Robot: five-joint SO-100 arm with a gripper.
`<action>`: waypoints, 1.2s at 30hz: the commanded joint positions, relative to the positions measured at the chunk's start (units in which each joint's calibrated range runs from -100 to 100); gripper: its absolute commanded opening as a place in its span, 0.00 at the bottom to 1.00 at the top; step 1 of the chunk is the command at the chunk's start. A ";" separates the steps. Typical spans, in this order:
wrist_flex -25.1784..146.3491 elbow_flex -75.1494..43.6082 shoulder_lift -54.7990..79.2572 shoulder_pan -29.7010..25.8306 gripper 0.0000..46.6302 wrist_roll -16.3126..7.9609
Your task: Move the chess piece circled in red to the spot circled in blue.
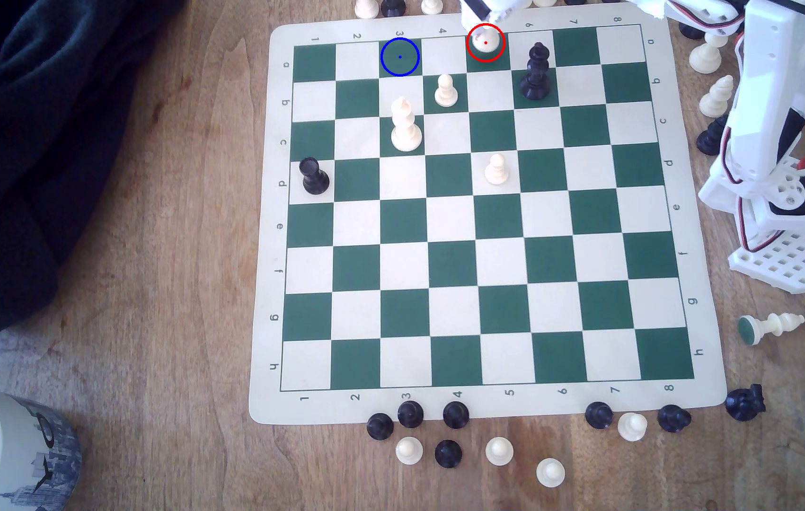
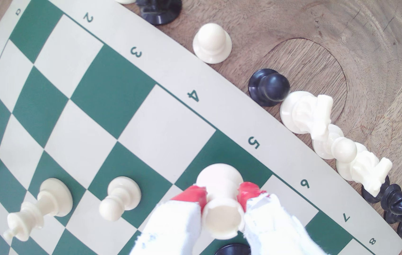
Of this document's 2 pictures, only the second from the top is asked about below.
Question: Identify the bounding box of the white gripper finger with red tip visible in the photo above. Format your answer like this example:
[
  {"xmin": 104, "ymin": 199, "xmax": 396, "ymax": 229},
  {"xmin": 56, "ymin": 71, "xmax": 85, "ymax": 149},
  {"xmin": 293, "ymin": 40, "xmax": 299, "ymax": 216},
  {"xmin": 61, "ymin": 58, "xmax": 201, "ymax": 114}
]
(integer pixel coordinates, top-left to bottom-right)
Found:
[
  {"xmin": 130, "ymin": 185, "xmax": 208, "ymax": 255},
  {"xmin": 237, "ymin": 182, "xmax": 329, "ymax": 255}
]

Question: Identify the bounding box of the white rook chess piece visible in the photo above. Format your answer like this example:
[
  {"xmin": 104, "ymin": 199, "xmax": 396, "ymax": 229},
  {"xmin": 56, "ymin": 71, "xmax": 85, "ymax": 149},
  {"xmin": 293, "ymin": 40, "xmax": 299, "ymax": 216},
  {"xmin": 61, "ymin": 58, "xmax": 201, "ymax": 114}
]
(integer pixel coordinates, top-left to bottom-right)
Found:
[{"xmin": 195, "ymin": 163, "xmax": 246, "ymax": 240}]

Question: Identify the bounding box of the white knight chess piece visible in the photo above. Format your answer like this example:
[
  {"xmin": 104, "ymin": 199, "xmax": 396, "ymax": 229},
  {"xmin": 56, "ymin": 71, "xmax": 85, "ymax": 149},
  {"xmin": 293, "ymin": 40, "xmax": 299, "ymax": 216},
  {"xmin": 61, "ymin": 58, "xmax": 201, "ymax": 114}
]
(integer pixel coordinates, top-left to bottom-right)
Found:
[
  {"xmin": 280, "ymin": 91, "xmax": 334, "ymax": 141},
  {"xmin": 336, "ymin": 142, "xmax": 393, "ymax": 198}
]

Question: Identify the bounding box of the white king chess piece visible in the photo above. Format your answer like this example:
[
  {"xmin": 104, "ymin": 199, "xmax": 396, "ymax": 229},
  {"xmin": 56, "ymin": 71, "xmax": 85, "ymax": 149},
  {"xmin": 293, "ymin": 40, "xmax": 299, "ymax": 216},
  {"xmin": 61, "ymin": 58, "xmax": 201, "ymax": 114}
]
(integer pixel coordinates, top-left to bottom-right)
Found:
[{"xmin": 3, "ymin": 178, "xmax": 74, "ymax": 242}]

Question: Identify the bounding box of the black pawn chess piece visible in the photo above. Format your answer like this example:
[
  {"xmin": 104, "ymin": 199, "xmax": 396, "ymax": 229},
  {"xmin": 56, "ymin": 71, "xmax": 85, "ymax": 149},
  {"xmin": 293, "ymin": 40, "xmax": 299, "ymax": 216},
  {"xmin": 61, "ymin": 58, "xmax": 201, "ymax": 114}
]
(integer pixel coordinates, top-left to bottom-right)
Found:
[
  {"xmin": 136, "ymin": 0, "xmax": 183, "ymax": 26},
  {"xmin": 248, "ymin": 68, "xmax": 291, "ymax": 107}
]

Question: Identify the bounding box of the green and white chess mat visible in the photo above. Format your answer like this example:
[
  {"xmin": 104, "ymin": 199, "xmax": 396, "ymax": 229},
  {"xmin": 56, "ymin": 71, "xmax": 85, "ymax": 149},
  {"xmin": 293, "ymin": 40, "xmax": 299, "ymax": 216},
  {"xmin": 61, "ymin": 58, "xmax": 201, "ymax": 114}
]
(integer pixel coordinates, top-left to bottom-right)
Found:
[{"xmin": 0, "ymin": 0, "xmax": 402, "ymax": 255}]

